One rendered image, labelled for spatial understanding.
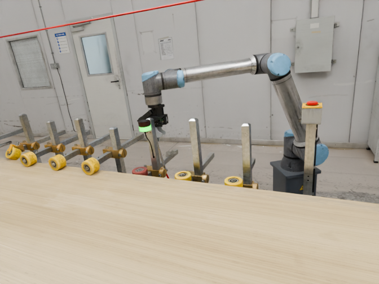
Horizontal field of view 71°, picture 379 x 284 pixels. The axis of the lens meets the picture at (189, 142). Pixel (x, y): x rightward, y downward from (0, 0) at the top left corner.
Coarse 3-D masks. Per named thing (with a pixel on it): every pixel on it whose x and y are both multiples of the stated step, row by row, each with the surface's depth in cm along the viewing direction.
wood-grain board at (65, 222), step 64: (0, 192) 130; (64, 192) 124; (128, 192) 117; (192, 192) 112; (256, 192) 107; (0, 256) 86; (64, 256) 83; (128, 256) 80; (192, 256) 77; (256, 256) 75; (320, 256) 73
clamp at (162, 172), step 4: (148, 168) 146; (160, 168) 145; (164, 168) 145; (152, 172) 145; (156, 172) 144; (160, 172) 143; (164, 172) 145; (156, 176) 144; (160, 176) 144; (164, 176) 145
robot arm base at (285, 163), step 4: (284, 156) 187; (284, 160) 187; (288, 160) 184; (292, 160) 182; (296, 160) 181; (300, 160) 181; (280, 164) 192; (284, 164) 186; (288, 164) 184; (292, 164) 182; (296, 164) 181; (300, 164) 181; (304, 164) 182; (284, 168) 186; (288, 168) 184; (292, 168) 182; (296, 168) 181; (300, 168) 181
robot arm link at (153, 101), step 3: (156, 96) 136; (159, 96) 137; (147, 99) 136; (150, 99) 136; (153, 99) 136; (156, 99) 136; (159, 99) 137; (147, 102) 137; (150, 102) 136; (153, 102) 136; (156, 102) 136; (159, 102) 137; (150, 105) 139
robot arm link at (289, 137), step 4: (284, 132) 183; (288, 132) 179; (292, 132) 177; (284, 136) 182; (288, 136) 179; (292, 136) 177; (284, 140) 184; (288, 140) 179; (292, 140) 176; (284, 144) 184; (288, 144) 179; (292, 144) 175; (284, 148) 185; (288, 148) 180; (292, 148) 175; (284, 152) 186; (288, 152) 182; (292, 152) 177; (288, 156) 183; (292, 156) 181
